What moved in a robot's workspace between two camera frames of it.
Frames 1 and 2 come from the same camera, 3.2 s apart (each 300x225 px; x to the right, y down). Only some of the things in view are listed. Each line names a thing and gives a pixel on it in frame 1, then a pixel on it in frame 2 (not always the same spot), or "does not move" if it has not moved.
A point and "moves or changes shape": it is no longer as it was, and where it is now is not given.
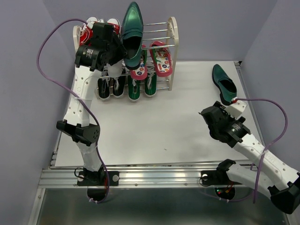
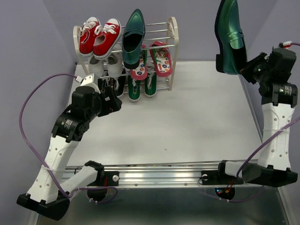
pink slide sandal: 141,73 does not move
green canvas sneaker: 133,88 does not move
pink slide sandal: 161,56 does not move
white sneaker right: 115,70 does not move
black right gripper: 221,108 -> 262,57
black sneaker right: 118,86 does not move
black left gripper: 121,51 -> 111,105
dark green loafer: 132,31 moves or changes shape
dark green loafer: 225,86 -> 232,58
